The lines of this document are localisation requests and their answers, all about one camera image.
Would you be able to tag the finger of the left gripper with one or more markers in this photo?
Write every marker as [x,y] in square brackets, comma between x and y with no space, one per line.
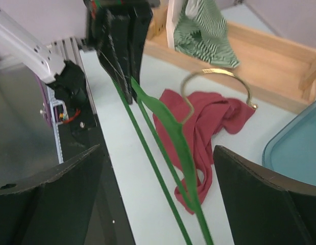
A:
[140,18]
[113,48]

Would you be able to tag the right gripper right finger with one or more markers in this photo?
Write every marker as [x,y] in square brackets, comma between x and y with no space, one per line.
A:
[262,206]

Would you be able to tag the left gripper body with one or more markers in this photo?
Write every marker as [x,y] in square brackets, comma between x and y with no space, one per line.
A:
[96,24]

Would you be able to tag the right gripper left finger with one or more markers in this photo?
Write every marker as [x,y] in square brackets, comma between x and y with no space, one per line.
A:
[53,206]

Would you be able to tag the red tank top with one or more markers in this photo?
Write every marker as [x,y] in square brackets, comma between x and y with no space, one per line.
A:
[213,112]

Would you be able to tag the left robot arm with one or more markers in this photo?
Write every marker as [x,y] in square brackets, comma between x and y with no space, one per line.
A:
[65,77]

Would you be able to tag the green striped tank top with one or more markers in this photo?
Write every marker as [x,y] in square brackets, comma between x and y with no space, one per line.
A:
[201,32]

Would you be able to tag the teal plastic bin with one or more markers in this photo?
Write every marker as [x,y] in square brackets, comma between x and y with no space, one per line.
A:
[292,151]

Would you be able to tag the wooden clothes rack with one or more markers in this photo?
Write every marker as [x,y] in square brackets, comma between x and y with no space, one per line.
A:
[279,71]

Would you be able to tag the white cable duct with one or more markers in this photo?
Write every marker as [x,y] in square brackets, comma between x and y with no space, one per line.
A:
[53,103]

